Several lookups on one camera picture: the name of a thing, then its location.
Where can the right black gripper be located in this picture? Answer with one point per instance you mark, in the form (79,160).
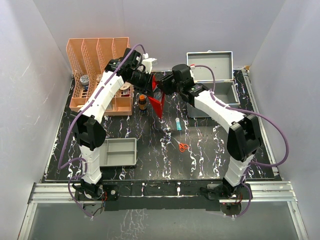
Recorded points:
(163,84)

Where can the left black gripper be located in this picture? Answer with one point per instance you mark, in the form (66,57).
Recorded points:
(147,87)

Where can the red first aid pouch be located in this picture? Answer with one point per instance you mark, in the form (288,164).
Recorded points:
(158,98)

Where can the teal ointment tube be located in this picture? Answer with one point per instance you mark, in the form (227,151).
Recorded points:
(178,124)

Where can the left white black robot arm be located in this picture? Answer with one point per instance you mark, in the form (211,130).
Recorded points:
(88,130)

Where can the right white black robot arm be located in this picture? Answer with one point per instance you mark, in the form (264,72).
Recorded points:
(243,130)

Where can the grey metal medicine case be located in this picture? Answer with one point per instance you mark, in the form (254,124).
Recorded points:
(216,69)

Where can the pink oval blister pack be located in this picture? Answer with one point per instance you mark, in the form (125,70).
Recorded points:
(126,86)

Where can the brown syrup bottle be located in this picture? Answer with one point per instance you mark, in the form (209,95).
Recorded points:
(142,102)

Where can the orange plastic file organizer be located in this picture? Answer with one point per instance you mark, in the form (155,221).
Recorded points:
(88,58)

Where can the round blue tin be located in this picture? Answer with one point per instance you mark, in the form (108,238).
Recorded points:
(84,80)

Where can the grey plastic divided tray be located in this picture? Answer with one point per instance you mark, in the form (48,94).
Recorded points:
(118,152)

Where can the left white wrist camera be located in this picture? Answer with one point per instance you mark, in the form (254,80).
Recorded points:
(148,63)

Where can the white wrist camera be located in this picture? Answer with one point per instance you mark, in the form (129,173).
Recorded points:
(192,69)
(148,63)

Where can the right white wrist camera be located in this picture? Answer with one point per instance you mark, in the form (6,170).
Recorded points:
(192,69)

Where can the orange handled scissors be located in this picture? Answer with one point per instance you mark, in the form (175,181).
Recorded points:
(182,146)

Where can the aluminium frame rail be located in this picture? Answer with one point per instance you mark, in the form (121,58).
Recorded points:
(160,197)

